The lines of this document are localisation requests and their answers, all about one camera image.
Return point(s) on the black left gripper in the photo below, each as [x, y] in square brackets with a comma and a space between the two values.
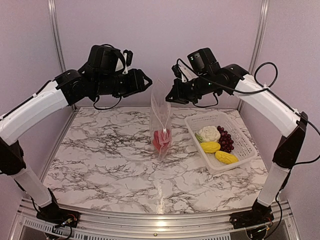
[136, 82]

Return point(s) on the right aluminium frame post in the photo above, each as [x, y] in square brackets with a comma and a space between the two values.
[260, 33]

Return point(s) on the clear zip top bag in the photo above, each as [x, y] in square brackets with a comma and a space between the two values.
[160, 114]

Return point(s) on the aluminium frame post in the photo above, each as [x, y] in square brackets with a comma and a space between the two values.
[56, 34]
[260, 33]

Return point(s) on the left aluminium frame post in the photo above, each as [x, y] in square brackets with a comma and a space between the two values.
[56, 34]

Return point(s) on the white toy cauliflower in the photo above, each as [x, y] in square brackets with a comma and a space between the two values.
[209, 134]

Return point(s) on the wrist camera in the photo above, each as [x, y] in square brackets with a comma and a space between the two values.
[181, 72]
[124, 61]

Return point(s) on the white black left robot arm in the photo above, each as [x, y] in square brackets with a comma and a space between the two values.
[30, 125]

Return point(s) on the white plastic mesh basket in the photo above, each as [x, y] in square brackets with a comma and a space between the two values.
[244, 149]

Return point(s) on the red toy bell pepper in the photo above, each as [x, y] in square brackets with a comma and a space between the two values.
[161, 139]

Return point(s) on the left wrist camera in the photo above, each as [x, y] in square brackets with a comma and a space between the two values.
[124, 61]

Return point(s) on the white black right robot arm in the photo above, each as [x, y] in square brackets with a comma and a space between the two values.
[204, 75]

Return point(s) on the dark red toy grapes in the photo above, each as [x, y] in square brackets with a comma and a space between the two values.
[226, 142]

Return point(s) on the aluminium front rail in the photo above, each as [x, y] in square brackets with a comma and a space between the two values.
[108, 225]

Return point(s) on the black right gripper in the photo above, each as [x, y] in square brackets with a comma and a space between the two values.
[178, 94]

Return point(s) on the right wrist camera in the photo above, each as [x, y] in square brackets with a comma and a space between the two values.
[181, 72]

